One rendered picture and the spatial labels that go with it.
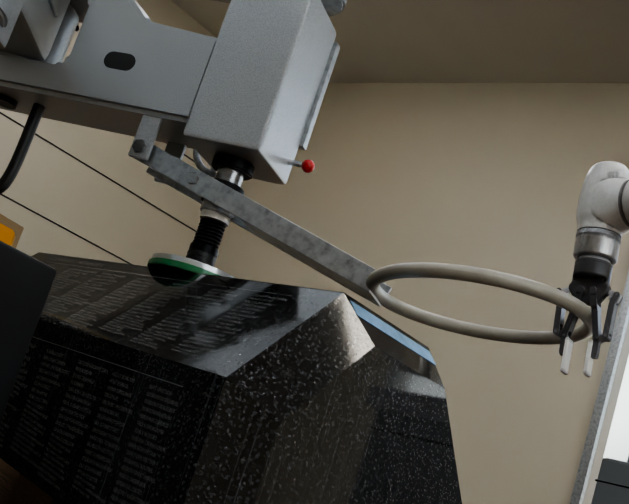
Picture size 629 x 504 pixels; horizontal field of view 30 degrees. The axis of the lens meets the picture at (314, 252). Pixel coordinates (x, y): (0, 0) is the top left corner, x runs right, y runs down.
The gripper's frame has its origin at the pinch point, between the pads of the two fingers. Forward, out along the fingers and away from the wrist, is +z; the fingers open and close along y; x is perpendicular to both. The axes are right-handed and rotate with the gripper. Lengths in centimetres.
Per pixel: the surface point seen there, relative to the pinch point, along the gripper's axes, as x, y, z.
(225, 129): 26, 80, -38
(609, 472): -56, 8, 13
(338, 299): 31.4, 37.8, 1.1
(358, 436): 24.2, 31.1, 25.6
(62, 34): 31, 136, -63
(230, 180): 18, 82, -29
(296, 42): 23, 70, -61
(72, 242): -377, 528, -144
